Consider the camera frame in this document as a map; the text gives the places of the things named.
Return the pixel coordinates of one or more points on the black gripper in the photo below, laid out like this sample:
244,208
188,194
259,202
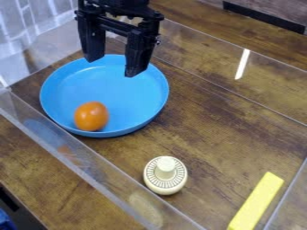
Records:
94,17

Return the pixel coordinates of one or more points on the orange ball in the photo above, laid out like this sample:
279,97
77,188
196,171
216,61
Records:
90,116

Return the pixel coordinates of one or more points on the blue round tray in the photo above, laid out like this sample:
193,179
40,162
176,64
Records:
133,98

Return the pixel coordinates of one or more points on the yellow rectangular block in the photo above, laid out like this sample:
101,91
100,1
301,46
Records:
255,205

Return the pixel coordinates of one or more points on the clear acrylic enclosure wall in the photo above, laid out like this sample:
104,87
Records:
233,123

